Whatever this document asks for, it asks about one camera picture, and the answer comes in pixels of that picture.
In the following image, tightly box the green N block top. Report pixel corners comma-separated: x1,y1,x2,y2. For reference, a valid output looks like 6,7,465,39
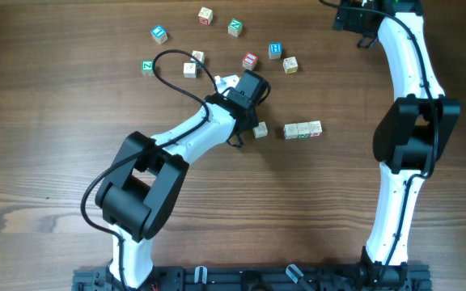
228,19,243,37

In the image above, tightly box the wooden picture block centre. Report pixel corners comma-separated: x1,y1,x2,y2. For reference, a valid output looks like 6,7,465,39
183,62,197,78

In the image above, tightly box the blue sided picture block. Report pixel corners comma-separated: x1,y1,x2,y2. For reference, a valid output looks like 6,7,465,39
190,50,205,66

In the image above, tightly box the green Z letter block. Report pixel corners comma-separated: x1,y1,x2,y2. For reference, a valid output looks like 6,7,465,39
142,60,155,77

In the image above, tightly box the red letter block top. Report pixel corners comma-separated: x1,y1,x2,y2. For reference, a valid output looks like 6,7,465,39
198,6,214,26

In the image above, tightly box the plain wooden block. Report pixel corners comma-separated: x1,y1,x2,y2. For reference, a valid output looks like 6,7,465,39
252,121,268,138

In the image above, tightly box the green sided wooden block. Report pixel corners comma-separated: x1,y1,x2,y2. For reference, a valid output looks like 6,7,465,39
297,122,311,138

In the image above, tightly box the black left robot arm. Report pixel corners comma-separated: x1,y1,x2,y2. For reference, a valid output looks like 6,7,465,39
95,70,270,290

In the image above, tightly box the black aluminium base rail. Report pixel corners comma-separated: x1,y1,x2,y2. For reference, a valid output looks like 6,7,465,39
71,262,433,291

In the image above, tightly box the blue H letter block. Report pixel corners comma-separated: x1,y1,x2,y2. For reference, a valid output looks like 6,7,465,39
269,42,282,60

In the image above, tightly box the red A letter block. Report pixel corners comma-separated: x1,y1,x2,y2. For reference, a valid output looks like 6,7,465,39
308,120,323,137

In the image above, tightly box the blue I letter block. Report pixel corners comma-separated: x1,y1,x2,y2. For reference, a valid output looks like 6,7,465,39
150,25,167,44

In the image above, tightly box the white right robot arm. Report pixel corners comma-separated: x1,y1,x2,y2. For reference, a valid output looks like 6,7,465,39
333,1,460,287

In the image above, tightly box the wooden fish nine block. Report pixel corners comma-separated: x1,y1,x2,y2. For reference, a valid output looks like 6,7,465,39
284,124,299,140

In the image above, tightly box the yellow sided picture block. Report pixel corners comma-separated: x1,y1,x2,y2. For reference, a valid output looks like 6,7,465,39
282,57,299,74

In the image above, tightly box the red I letter block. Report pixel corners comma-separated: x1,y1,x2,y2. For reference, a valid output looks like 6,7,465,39
242,53,258,70

